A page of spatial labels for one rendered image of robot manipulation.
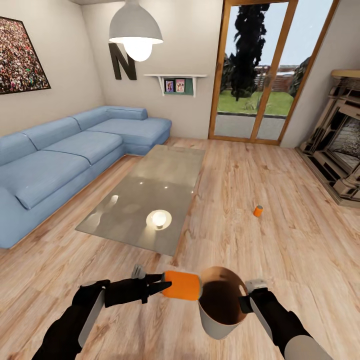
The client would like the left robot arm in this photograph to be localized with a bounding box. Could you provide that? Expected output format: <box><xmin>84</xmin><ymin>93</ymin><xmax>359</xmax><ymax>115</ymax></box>
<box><xmin>32</xmin><ymin>262</ymin><xmax>173</xmax><ymax>360</ymax></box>

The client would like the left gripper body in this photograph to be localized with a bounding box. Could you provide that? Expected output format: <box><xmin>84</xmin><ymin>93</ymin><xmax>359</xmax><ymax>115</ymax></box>
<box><xmin>119</xmin><ymin>278</ymin><xmax>148</xmax><ymax>304</ymax></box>

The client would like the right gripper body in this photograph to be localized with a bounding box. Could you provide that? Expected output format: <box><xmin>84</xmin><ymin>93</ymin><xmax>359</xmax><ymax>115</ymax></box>
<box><xmin>238</xmin><ymin>294</ymin><xmax>254</xmax><ymax>314</ymax></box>

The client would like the trash can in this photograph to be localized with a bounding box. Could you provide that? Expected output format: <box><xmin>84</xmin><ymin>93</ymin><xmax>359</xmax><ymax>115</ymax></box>
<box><xmin>198</xmin><ymin>266</ymin><xmax>248</xmax><ymax>340</ymax></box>

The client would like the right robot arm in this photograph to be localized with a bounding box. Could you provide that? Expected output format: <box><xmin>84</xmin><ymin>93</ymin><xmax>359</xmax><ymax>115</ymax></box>
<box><xmin>238</xmin><ymin>278</ymin><xmax>334</xmax><ymax>360</ymax></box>

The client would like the can of soda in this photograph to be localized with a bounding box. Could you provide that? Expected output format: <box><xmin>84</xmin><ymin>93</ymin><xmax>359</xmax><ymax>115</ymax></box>
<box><xmin>159</xmin><ymin>270</ymin><xmax>203</xmax><ymax>301</ymax></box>
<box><xmin>254</xmin><ymin>205</ymin><xmax>263</xmax><ymax>217</ymax></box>

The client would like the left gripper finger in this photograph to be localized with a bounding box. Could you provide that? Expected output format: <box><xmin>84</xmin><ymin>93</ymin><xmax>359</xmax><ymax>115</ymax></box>
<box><xmin>145</xmin><ymin>273</ymin><xmax>162</xmax><ymax>285</ymax></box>
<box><xmin>147</xmin><ymin>281</ymin><xmax>173</xmax><ymax>297</ymax></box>

